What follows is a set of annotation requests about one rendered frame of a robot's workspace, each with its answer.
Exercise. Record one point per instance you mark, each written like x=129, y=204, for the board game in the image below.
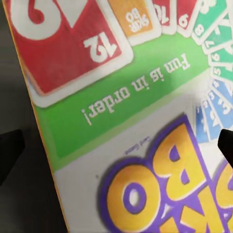
x=130, y=97

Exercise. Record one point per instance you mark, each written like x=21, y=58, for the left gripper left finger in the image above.
x=12, y=145

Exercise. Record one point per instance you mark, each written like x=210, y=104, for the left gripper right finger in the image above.
x=225, y=144

